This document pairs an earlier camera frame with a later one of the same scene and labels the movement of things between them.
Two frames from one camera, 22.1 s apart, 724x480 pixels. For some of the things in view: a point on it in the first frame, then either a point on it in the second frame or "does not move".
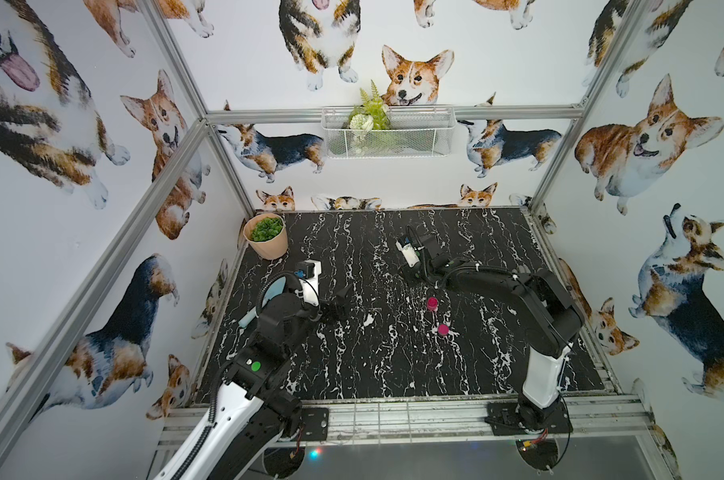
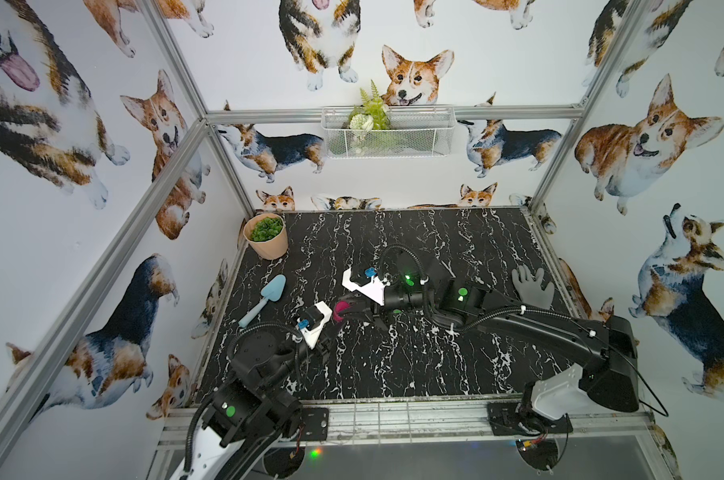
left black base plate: x=316 y=422 does not move
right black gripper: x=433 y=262 -> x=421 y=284
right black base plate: x=503 y=419 does not move
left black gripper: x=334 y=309 -> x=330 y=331
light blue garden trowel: x=273 y=289 does not move
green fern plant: x=372 y=114 does not move
